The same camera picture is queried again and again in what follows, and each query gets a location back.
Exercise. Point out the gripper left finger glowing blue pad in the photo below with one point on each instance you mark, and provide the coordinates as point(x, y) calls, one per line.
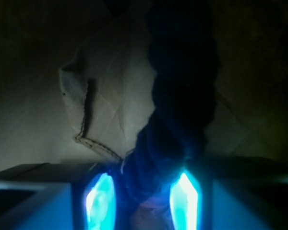
point(94, 199)

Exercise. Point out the gripper right finger glowing blue pad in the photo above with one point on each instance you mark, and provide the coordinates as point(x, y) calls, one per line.
point(191, 199)

